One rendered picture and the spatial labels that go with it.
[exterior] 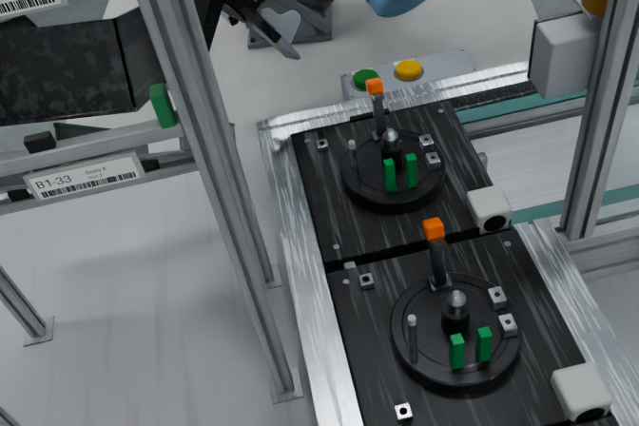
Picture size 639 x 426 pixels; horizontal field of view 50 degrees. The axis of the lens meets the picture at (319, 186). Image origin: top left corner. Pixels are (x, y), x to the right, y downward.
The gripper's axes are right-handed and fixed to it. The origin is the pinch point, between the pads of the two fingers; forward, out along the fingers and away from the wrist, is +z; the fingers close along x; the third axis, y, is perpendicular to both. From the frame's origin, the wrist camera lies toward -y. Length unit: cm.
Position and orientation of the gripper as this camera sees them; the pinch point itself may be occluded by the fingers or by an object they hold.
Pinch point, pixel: (264, 44)
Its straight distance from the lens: 110.2
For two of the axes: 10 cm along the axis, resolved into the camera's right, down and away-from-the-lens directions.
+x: -6.9, -4.9, 5.3
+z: 3.9, 3.6, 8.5
